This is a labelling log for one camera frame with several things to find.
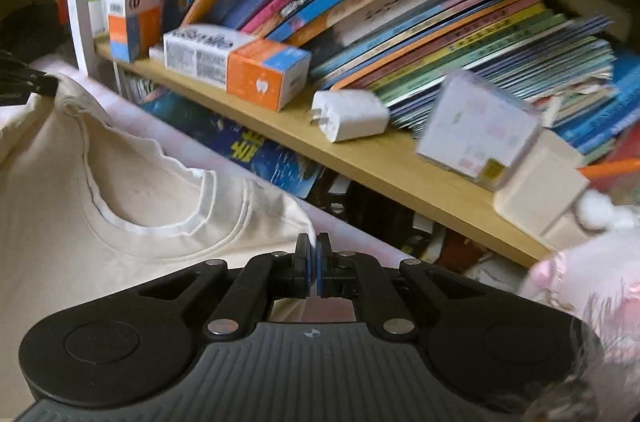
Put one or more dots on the row of colourful books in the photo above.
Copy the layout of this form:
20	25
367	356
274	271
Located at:
547	53

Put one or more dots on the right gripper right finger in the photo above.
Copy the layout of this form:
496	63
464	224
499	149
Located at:
364	282

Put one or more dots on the cream t-shirt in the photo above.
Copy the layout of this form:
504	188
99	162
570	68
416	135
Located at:
29	286

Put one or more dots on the lying orange white box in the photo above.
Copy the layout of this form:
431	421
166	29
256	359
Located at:
264	72

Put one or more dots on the white phone charger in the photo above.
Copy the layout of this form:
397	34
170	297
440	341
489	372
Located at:
348	114

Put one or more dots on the pink white bunny plush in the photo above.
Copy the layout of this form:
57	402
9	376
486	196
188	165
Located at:
597	282

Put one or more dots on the beige pen holder box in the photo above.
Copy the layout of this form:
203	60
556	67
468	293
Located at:
543	187

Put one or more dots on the white wooden bookshelf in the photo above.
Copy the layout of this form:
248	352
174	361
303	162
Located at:
383	163

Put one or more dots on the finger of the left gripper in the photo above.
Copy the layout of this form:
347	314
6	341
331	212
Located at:
18	81

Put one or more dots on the pastel sticky note cube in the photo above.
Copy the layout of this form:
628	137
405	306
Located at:
478	131

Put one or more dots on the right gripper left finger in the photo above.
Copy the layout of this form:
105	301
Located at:
251	292

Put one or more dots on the pink checkered table mat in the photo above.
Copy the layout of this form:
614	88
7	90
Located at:
136	200

